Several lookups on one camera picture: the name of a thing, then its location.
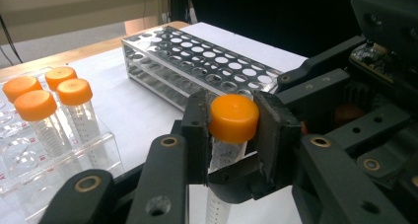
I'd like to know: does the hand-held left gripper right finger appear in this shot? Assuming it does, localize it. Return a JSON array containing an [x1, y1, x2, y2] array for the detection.
[[252, 90, 303, 193]]

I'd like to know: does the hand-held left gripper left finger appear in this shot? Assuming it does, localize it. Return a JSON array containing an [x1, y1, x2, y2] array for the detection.
[[180, 88, 212, 187]]

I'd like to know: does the orange-capped clear tube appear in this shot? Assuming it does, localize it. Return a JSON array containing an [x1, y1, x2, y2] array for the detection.
[[13, 89, 83, 179], [44, 66, 79, 93], [2, 75, 43, 104], [204, 94, 260, 224], [56, 78, 111, 168]]

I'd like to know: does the metal tube rack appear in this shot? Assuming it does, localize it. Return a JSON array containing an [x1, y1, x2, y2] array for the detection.
[[121, 26, 284, 112]]

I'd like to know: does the clear acrylic tube rack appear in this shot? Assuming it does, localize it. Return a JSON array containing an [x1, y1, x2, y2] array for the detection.
[[0, 65, 125, 224]]

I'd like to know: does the black curtain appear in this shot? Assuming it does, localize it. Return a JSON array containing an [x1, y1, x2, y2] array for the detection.
[[169, 0, 363, 59]]

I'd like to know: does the light wooden cabinet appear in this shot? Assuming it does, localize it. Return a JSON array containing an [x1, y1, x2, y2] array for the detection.
[[0, 0, 163, 45]]

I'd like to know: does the black floor cable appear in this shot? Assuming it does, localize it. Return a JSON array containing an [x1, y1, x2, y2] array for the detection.
[[0, 15, 24, 64]]

